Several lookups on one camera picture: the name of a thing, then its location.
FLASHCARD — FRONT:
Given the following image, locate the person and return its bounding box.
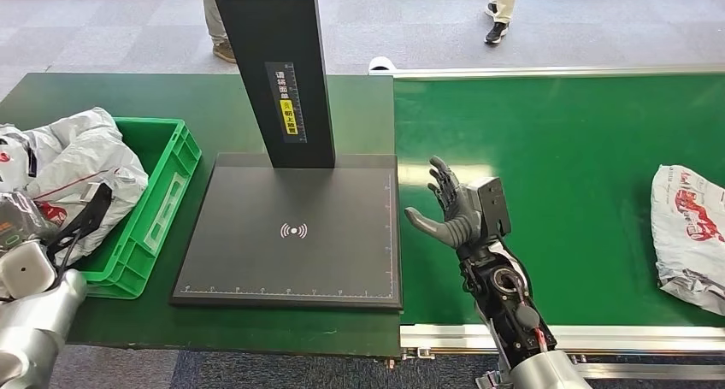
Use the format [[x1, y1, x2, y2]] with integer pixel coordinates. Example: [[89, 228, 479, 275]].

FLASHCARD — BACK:
[[200, 0, 239, 65], [483, 0, 520, 46]]

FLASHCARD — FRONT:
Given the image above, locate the green plastic crate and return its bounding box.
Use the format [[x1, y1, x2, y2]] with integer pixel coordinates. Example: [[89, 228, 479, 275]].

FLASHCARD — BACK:
[[72, 117, 203, 302]]

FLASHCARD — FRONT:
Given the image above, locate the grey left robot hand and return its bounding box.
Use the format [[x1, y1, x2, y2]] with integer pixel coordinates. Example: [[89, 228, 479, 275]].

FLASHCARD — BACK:
[[0, 191, 58, 257]]

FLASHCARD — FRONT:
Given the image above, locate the green conveyor belt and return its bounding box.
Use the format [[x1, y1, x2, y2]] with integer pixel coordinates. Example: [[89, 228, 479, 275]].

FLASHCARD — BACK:
[[393, 74, 725, 327]]

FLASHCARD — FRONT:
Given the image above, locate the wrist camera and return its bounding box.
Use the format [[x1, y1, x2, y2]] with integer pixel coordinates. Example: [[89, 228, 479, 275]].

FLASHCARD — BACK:
[[465, 176, 513, 244], [44, 182, 114, 264]]

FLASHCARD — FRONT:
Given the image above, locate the white package with red print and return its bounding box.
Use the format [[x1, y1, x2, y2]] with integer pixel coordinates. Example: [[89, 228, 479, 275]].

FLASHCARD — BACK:
[[649, 164, 725, 318]]

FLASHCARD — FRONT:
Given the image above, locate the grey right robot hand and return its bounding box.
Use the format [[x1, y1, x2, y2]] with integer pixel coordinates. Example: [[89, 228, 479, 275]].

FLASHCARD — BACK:
[[404, 156, 483, 251]]

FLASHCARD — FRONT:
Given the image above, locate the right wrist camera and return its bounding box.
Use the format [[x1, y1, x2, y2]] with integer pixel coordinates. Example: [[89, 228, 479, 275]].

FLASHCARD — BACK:
[[465, 176, 513, 244]]

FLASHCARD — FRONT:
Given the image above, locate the white package with black tape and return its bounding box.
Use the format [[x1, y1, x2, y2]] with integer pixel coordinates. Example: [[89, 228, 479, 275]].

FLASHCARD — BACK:
[[0, 107, 150, 267]]

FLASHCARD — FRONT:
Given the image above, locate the black inbound scanning machine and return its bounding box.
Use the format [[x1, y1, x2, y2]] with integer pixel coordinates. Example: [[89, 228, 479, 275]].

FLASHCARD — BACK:
[[168, 0, 405, 312]]

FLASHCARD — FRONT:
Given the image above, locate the aluminium conveyor frame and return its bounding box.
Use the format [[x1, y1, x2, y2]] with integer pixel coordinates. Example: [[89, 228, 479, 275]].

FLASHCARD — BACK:
[[368, 57, 725, 389]]

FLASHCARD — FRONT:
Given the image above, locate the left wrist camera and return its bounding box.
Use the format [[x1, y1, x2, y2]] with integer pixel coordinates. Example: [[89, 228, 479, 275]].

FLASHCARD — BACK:
[[44, 182, 114, 264]]

